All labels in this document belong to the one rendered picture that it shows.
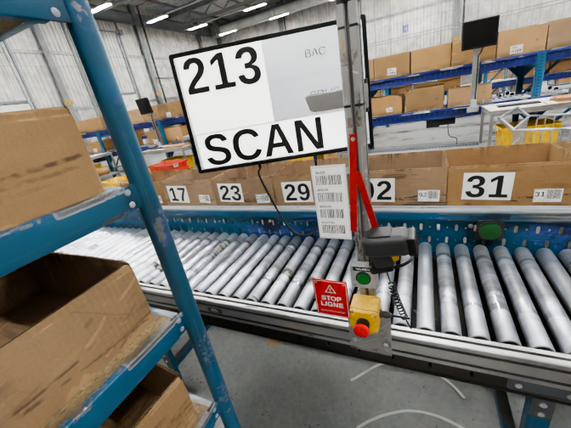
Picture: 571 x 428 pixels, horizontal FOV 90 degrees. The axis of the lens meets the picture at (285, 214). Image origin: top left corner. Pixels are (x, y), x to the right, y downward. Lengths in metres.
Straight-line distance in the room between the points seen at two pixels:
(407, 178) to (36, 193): 1.19
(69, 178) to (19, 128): 0.06
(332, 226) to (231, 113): 0.39
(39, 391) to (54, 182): 0.22
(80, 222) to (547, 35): 5.94
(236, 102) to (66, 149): 0.49
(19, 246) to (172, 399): 0.32
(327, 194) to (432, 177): 0.67
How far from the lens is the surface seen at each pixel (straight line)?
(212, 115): 0.82
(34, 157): 0.38
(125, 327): 0.46
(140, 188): 0.40
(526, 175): 1.35
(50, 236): 0.35
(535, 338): 1.01
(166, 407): 0.54
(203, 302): 1.21
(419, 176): 1.30
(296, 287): 1.12
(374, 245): 0.68
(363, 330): 0.79
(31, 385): 0.42
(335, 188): 0.70
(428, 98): 5.53
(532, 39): 5.92
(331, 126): 0.78
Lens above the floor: 1.41
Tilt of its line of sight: 22 degrees down
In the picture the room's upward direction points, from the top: 10 degrees counter-clockwise
